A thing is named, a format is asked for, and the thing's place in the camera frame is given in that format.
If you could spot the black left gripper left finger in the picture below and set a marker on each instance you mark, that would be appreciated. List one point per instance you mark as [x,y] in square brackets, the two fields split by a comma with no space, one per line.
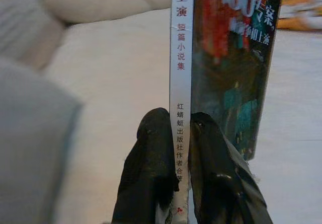
[148,163]

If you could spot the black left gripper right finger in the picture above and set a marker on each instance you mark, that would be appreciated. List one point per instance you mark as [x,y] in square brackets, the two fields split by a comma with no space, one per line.
[216,173]

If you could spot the dark red cover book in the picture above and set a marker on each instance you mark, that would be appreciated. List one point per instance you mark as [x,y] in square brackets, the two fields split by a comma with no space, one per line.
[226,70]

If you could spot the grey pillow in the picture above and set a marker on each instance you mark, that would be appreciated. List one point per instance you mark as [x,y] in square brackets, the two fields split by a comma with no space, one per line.
[32,146]

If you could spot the yellow duck print blanket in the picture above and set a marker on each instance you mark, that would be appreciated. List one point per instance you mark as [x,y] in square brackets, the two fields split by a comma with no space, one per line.
[302,7]

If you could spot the white quilted mattress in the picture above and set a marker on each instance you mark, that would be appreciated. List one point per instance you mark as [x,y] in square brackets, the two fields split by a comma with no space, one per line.
[113,83]

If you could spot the beige long bolster pillow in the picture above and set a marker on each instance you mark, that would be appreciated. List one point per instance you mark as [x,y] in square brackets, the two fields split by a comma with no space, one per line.
[88,2]

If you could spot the grey patterned headboard cushion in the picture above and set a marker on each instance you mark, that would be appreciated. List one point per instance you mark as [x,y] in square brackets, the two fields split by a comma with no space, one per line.
[17,20]

